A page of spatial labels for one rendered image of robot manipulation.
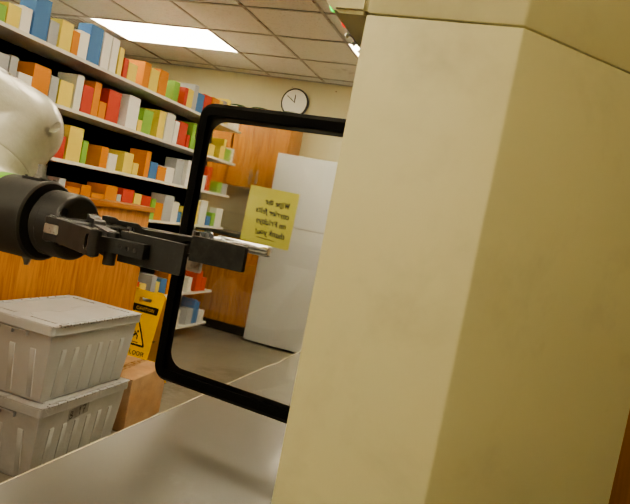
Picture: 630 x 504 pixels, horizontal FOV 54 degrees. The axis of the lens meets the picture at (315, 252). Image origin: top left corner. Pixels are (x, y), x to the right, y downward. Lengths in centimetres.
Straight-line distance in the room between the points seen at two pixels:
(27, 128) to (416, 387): 60
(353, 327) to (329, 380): 4
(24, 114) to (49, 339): 184
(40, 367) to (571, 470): 234
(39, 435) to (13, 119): 204
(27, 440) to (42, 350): 37
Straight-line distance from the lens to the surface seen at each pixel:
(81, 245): 61
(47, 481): 73
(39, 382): 272
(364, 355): 45
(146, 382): 346
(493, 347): 46
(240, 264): 70
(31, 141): 86
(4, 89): 87
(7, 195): 75
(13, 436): 284
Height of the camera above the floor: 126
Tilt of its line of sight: 3 degrees down
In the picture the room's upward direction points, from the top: 11 degrees clockwise
